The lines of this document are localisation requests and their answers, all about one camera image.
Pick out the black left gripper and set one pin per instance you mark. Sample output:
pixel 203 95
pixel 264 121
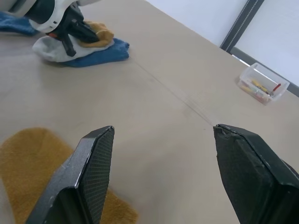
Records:
pixel 70 22

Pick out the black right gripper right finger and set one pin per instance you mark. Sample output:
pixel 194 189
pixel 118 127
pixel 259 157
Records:
pixel 252 177

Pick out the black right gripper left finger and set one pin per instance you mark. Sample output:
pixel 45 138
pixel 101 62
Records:
pixel 70 177

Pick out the mustard yellow sock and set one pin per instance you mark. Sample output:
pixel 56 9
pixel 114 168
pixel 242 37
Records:
pixel 105 35
pixel 28 158

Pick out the light grey sock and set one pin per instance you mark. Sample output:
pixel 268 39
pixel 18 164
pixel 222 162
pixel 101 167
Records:
pixel 50 50

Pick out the blue sock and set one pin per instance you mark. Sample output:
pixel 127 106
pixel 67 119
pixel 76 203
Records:
pixel 105 57
pixel 16 24

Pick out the yellow marker pen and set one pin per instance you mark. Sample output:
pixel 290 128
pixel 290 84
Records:
pixel 258 84

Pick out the clear plastic box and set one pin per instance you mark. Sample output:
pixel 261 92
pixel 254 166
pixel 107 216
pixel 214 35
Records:
pixel 264 84

